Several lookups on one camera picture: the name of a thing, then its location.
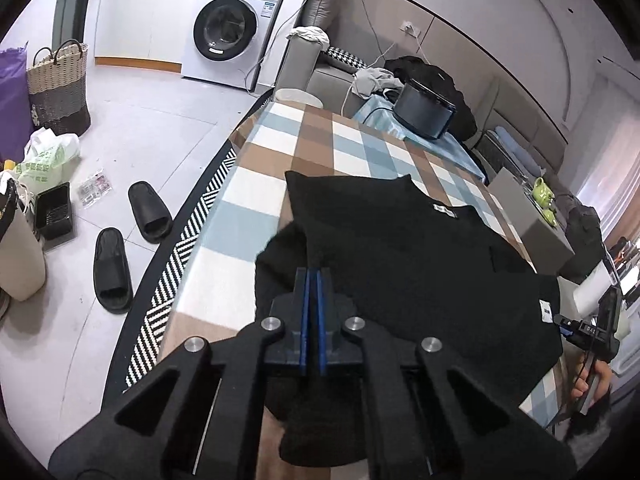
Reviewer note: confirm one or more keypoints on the black glass door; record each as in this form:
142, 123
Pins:
72, 5

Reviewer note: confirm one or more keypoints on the black knit shirt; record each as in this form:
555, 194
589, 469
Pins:
400, 270

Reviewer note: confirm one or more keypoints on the white green printed plastic bag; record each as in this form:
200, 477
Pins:
47, 160

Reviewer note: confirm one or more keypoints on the pile of black clothes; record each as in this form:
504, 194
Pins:
430, 70

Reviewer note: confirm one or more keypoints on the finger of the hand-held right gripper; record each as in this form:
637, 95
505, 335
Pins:
565, 325

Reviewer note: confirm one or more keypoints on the grey upholstered daybed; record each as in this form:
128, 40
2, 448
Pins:
525, 125

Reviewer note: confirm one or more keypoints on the green teapot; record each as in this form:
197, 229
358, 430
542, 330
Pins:
542, 191

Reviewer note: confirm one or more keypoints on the woven laundry basket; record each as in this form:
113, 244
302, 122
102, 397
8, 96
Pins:
57, 90

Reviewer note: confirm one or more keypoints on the white washing machine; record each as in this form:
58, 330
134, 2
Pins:
235, 30

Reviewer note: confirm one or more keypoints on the black slipper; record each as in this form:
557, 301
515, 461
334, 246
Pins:
150, 210
112, 270

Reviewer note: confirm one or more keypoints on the black electric cooker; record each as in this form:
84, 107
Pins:
422, 110

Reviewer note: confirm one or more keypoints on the purple bag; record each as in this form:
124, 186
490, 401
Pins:
12, 105

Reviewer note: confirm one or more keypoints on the grey cushion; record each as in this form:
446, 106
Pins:
320, 7

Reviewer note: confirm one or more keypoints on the black white zigzag rug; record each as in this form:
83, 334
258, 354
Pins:
190, 240

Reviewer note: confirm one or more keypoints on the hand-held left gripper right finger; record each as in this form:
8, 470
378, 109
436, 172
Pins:
322, 310

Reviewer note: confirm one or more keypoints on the white cloth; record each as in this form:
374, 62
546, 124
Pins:
307, 35

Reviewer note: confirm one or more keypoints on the light grey garment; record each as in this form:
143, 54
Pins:
375, 82

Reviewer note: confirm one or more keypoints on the person's right forearm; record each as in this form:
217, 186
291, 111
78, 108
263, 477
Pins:
590, 435

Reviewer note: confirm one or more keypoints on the white kitchen base cabinets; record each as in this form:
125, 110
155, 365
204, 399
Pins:
140, 20

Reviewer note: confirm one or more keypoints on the black plastic tray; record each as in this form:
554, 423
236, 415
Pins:
52, 210

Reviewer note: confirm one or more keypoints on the small clear packet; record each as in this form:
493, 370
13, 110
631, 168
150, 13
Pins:
94, 189

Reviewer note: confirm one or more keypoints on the grey cube stool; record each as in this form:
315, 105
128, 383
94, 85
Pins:
535, 240

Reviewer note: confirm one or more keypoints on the person's right hand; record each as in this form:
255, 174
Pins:
587, 385

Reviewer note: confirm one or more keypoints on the white wall socket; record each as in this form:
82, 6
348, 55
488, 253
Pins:
411, 27

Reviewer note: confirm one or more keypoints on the brown blue checked tablecloth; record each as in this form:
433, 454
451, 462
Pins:
280, 140

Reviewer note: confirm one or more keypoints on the white round stool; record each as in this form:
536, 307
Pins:
297, 97

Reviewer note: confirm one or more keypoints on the dark grey blanket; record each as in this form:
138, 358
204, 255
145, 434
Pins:
587, 240

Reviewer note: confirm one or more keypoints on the houndstooth cushion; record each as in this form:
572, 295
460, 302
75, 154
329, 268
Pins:
345, 58

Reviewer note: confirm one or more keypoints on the grey sofa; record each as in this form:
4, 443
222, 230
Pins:
325, 80

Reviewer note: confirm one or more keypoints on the green cup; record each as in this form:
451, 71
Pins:
550, 216

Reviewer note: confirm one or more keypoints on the blue bolster pillow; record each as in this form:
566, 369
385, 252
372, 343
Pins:
505, 145

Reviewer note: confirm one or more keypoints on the cream tote bag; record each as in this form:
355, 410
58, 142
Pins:
20, 255

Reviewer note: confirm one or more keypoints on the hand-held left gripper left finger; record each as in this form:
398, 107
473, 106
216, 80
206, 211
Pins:
302, 310

